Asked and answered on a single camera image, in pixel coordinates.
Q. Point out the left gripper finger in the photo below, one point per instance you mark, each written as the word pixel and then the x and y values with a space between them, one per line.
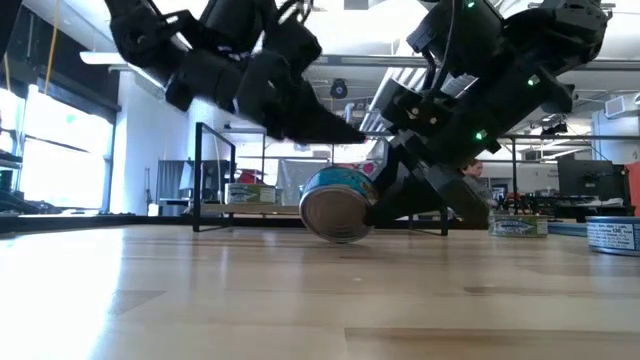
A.
pixel 315 125

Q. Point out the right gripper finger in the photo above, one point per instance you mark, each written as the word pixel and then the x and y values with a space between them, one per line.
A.
pixel 465 210
pixel 410 200

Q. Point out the gold-lid seafood can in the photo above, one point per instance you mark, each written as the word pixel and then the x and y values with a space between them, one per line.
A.
pixel 517 226

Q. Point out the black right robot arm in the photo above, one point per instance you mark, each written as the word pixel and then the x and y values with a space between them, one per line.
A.
pixel 540 45

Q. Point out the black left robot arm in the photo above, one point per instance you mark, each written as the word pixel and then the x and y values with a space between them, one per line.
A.
pixel 145 35

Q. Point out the person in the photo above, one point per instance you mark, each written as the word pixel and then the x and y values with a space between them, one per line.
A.
pixel 475 170

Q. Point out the black ceiling spotlight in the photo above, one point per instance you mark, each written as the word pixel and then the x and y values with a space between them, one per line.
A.
pixel 338 89

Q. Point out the black widescreen monitor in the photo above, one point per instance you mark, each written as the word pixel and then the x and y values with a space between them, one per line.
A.
pixel 585 177

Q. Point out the cluttered office desk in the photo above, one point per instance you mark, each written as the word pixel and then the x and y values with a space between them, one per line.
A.
pixel 590 207

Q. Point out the grey cabinet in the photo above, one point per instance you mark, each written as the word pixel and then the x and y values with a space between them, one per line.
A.
pixel 172 182

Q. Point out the white ceiling light bar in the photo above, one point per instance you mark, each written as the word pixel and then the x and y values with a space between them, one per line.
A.
pixel 100 57

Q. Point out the orange panel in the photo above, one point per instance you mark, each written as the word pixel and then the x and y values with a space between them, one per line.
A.
pixel 634 190

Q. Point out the large bright window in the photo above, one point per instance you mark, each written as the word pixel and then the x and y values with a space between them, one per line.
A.
pixel 65 165

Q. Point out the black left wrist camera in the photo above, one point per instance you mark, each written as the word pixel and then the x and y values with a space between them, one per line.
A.
pixel 295 47

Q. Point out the wooden shelf black metal frame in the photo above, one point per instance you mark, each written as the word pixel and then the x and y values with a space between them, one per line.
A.
pixel 240 209

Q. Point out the white wall vent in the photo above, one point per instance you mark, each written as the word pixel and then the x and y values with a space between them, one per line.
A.
pixel 620 106

